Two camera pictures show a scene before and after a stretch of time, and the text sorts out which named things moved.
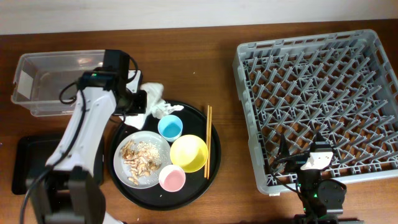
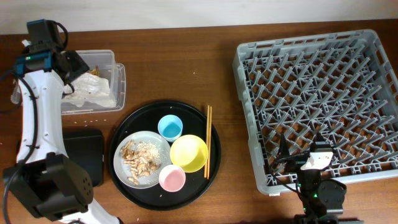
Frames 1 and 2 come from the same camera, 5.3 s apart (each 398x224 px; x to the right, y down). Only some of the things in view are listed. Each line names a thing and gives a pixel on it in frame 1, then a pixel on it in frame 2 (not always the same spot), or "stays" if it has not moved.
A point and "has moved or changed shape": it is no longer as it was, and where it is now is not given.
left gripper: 141,107 to 78,63
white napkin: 155,106 has moved or changed shape
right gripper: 295,164 stays
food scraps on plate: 142,158 stays
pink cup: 172,178 stays
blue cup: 171,127 stays
